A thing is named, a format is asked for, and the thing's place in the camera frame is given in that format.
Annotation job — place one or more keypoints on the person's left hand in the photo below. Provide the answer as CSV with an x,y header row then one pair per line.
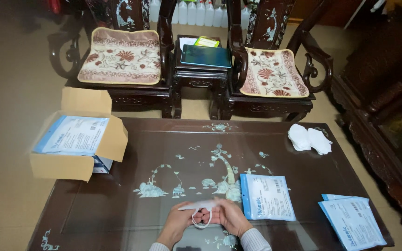
x,y
173,226

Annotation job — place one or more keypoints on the person's right hand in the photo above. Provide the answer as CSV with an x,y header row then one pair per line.
x,y
229,219

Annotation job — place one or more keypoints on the person's left fingers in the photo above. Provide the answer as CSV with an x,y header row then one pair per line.
x,y
186,212

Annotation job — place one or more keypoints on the person's right fingers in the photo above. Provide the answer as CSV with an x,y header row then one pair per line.
x,y
214,213

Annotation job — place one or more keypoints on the white face mask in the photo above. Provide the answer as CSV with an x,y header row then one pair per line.
x,y
198,205

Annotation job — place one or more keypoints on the blue white mask packet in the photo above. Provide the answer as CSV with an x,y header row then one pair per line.
x,y
333,197
354,223
268,197

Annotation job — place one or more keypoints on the small blue white box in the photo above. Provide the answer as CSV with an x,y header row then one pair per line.
x,y
101,165

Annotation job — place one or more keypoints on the stack of white masks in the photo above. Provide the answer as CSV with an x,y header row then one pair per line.
x,y
319,141
298,137

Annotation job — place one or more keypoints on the dark carved wooden armchair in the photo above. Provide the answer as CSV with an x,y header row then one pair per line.
x,y
134,94
267,104

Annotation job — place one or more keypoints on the brown cardboard box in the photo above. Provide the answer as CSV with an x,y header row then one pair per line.
x,y
65,167

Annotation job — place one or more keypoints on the small dark wooden side table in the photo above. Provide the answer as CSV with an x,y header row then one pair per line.
x,y
198,81

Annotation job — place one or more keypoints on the pile of packets in carton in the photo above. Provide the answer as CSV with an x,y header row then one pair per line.
x,y
72,135

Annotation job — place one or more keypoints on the floral beige seat cushion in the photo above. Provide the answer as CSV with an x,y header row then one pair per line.
x,y
273,74
121,57

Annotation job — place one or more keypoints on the tablet with blue case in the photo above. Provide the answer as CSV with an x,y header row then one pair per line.
x,y
206,55

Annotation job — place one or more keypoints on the white paper sheet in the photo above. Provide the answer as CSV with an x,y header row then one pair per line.
x,y
185,43

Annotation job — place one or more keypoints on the green yellow packet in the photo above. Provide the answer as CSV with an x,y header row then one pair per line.
x,y
206,41

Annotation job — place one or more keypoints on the row of white plastic bottles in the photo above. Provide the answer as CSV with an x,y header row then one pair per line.
x,y
201,14

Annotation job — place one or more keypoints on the red object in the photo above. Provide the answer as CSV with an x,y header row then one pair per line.
x,y
54,5

